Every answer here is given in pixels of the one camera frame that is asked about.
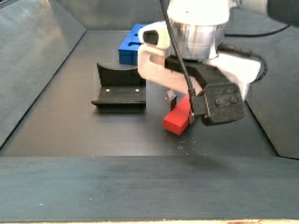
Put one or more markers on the blue foam shape board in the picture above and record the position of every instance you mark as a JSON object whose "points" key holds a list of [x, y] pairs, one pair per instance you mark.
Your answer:
{"points": [[128, 47]]}

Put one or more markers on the black curved fixture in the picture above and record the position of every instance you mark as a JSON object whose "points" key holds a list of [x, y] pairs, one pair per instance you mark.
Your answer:
{"points": [[121, 90]]}

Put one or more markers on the red rectangular block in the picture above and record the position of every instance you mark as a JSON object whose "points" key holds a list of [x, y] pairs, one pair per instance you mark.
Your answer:
{"points": [[176, 120]]}

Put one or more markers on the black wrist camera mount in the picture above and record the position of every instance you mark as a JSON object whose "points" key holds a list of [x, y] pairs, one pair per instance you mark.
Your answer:
{"points": [[217, 104]]}

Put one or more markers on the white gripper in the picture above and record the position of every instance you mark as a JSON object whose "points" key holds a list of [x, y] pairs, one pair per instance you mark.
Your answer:
{"points": [[159, 67]]}

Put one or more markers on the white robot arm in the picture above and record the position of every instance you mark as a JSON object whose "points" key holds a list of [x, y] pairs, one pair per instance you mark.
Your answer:
{"points": [[183, 57]]}

